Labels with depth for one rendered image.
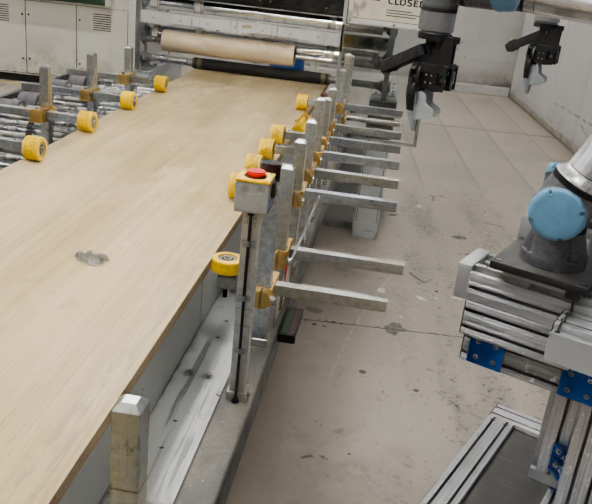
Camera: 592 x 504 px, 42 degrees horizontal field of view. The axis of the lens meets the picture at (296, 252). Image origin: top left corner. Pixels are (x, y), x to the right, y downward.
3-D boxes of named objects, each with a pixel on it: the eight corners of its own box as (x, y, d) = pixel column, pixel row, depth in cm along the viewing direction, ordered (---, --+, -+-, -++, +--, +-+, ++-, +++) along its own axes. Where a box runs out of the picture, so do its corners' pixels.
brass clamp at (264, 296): (280, 289, 202) (281, 271, 200) (271, 311, 189) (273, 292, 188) (257, 286, 202) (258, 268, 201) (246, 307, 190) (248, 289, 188)
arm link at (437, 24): (414, 9, 159) (430, 9, 166) (411, 32, 161) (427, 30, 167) (448, 14, 156) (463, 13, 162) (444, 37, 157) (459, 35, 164)
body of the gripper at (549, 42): (550, 67, 228) (559, 25, 224) (522, 62, 232) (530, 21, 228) (557, 65, 234) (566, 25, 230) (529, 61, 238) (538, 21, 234)
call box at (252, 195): (272, 208, 161) (275, 173, 158) (266, 219, 154) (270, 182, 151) (239, 204, 161) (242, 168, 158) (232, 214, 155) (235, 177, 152)
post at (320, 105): (312, 222, 293) (326, 97, 275) (311, 225, 289) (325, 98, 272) (303, 221, 293) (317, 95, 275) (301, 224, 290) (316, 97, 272)
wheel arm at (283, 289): (385, 310, 196) (388, 295, 195) (385, 316, 193) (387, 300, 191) (219, 285, 200) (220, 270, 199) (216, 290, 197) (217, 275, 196)
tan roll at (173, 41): (381, 76, 456) (384, 55, 451) (381, 79, 444) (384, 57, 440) (148, 47, 469) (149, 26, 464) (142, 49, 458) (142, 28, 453)
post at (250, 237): (249, 392, 176) (265, 206, 159) (244, 403, 172) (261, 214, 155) (229, 389, 176) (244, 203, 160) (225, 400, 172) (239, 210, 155)
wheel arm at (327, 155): (398, 168, 285) (400, 158, 283) (398, 170, 281) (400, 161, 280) (266, 150, 289) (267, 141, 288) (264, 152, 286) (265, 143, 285)
